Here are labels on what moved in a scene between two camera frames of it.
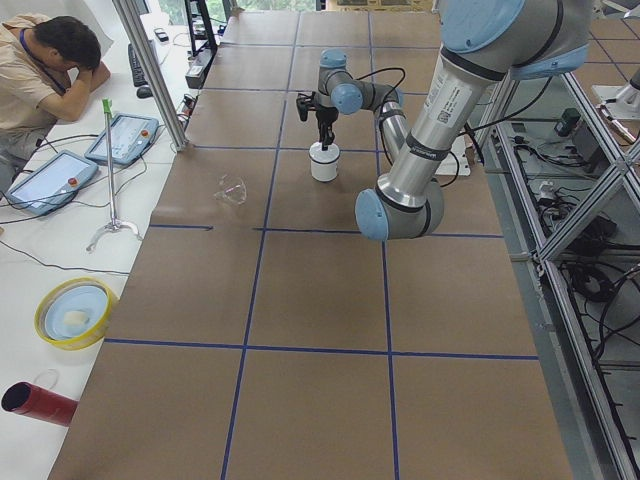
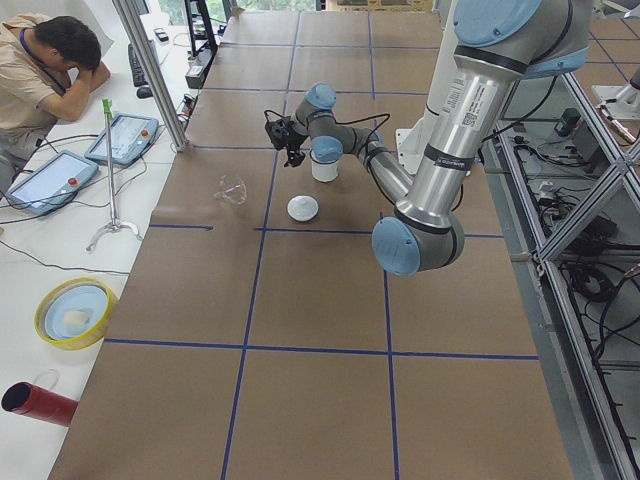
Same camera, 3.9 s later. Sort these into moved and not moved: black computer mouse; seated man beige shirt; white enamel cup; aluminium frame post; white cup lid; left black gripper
Moved: white cup lid; left black gripper
Not moved: black computer mouse; white enamel cup; seated man beige shirt; aluminium frame post
